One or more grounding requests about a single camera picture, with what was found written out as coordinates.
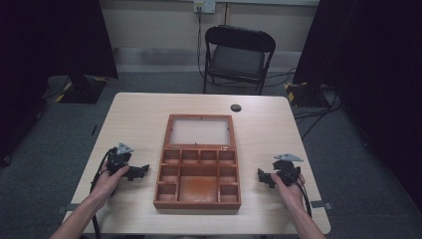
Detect wooden compartment box with lid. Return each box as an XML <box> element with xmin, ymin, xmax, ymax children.
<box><xmin>152</xmin><ymin>114</ymin><xmax>243</xmax><ymax>211</ymax></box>

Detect black folding chair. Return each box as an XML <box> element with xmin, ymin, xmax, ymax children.
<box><xmin>202</xmin><ymin>24</ymin><xmax>278</xmax><ymax>97</ymax></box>

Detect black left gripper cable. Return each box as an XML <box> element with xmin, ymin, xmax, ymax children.
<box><xmin>90</xmin><ymin>147</ymin><xmax>117</xmax><ymax>239</ymax></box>

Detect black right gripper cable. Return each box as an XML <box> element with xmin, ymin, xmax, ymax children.
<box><xmin>293</xmin><ymin>178</ymin><xmax>314</xmax><ymax>219</ymax></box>

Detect white wall socket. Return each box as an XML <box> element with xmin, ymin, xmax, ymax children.
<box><xmin>193</xmin><ymin>0</ymin><xmax>217</xmax><ymax>15</ymax></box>

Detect black cable from wall socket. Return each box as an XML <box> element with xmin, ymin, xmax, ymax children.
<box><xmin>196</xmin><ymin>5</ymin><xmax>207</xmax><ymax>82</ymax></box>

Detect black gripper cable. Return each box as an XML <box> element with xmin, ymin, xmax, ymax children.
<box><xmin>90</xmin><ymin>147</ymin><xmax>117</xmax><ymax>239</ymax></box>
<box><xmin>293</xmin><ymin>178</ymin><xmax>314</xmax><ymax>219</ymax></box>

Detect dark curtain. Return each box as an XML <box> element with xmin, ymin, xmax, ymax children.
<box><xmin>0</xmin><ymin>0</ymin><xmax>119</xmax><ymax>167</ymax></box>
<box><xmin>293</xmin><ymin>0</ymin><xmax>422</xmax><ymax>203</ymax></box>

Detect yellow and black stand base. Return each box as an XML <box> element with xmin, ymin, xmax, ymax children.
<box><xmin>283</xmin><ymin>81</ymin><xmax>329</xmax><ymax>109</ymax></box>

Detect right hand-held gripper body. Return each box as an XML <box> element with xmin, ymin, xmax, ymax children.
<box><xmin>271</xmin><ymin>152</ymin><xmax>305</xmax><ymax>187</ymax></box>

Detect black floor cables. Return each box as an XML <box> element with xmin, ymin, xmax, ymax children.
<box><xmin>293</xmin><ymin>89</ymin><xmax>344</xmax><ymax>141</ymax></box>

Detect grey tape strip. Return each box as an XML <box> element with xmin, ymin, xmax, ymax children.
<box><xmin>311</xmin><ymin>199</ymin><xmax>333</xmax><ymax>211</ymax></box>
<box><xmin>55</xmin><ymin>202</ymin><xmax>80</xmax><ymax>214</ymax></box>

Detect person's right hand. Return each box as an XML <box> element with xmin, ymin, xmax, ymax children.
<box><xmin>270</xmin><ymin>172</ymin><xmax>309</xmax><ymax>214</ymax></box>

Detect person's left hand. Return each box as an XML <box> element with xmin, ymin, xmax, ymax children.
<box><xmin>90</xmin><ymin>164</ymin><xmax>130</xmax><ymax>204</ymax></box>

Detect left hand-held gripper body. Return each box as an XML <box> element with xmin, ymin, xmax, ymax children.
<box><xmin>105</xmin><ymin>141</ymin><xmax>135</xmax><ymax>177</ymax></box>

